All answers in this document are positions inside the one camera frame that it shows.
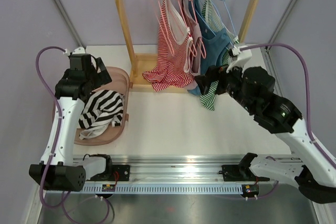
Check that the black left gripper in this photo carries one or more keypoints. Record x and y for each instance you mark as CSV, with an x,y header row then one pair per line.
x,y
103,77

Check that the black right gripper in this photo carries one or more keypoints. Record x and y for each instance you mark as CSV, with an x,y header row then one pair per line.
x,y
214,73

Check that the red white striped tank top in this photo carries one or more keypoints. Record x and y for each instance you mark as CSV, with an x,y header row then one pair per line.
x,y
174,42

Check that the black white striped tank top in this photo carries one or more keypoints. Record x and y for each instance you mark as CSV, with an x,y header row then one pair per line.
x,y
104,108

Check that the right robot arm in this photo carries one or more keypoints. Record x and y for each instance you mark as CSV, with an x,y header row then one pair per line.
x,y
253,89

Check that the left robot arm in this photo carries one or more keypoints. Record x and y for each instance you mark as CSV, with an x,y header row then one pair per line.
x,y
56,170

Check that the green white striped tank top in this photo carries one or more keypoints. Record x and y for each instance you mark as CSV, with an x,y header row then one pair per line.
x,y
213,19

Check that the blue tank top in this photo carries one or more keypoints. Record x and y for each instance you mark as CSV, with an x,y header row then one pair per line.
x,y
214,42

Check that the dusty pink tank top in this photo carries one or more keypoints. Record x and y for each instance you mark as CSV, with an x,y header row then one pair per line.
x,y
194,60

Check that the pink plastic basket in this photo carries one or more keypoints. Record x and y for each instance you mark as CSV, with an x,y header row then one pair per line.
x,y
81,88

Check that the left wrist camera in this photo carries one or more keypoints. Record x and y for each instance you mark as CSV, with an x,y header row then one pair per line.
x,y
79,50

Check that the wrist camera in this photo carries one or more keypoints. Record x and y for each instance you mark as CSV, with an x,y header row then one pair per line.
x,y
79,50
239,55

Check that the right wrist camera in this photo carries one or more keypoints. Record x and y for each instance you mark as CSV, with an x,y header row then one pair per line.
x,y
239,55

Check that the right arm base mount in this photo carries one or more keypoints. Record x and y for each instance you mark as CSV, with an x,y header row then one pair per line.
x,y
231,172

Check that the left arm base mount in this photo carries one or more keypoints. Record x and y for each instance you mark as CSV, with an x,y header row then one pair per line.
x,y
119,171

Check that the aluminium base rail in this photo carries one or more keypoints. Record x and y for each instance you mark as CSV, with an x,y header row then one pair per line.
x,y
176,169

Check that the slotted cable duct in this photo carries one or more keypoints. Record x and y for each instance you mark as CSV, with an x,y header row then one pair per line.
x,y
174,189

